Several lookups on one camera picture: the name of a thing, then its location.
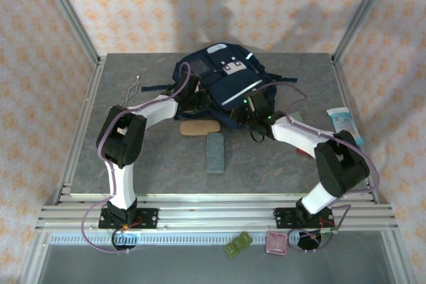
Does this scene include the tan cork oval pouch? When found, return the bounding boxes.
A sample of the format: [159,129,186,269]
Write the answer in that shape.
[179,119,221,137]

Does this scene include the navy blue backpack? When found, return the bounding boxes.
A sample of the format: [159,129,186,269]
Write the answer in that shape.
[141,43,299,144]

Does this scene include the grey-green sponge block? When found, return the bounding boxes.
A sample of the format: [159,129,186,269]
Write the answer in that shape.
[205,132,226,174]

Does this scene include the aluminium front beam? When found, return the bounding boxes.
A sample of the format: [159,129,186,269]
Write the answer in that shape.
[35,192,399,231]

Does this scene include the pink square box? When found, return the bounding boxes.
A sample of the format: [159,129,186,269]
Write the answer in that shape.
[265,231,289,257]

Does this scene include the green plastic tag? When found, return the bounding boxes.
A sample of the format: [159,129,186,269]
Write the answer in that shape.
[224,231,253,259]

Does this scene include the metal wire tongs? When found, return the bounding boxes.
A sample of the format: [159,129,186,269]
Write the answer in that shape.
[106,76,140,115]

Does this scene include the aluminium table side rail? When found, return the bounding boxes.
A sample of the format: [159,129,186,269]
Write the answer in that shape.
[331,61,379,204]
[55,57,107,205]

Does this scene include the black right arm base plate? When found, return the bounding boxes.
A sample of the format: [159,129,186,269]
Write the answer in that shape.
[272,206,333,230]

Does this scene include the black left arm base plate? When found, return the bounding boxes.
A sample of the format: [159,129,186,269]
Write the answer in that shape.
[99,207,160,231]

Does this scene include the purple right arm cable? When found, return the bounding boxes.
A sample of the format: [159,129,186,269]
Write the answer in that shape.
[258,79,380,251]

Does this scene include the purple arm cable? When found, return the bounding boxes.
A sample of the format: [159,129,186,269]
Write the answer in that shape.
[258,79,380,251]
[81,64,200,254]

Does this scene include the grey slotted cable duct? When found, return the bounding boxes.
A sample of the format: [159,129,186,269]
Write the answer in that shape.
[49,233,337,245]

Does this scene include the aluminium frame post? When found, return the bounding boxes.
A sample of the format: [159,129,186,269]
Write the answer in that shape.
[331,0,397,64]
[35,0,103,65]

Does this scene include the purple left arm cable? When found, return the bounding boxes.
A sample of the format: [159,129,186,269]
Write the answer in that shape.
[81,64,200,254]

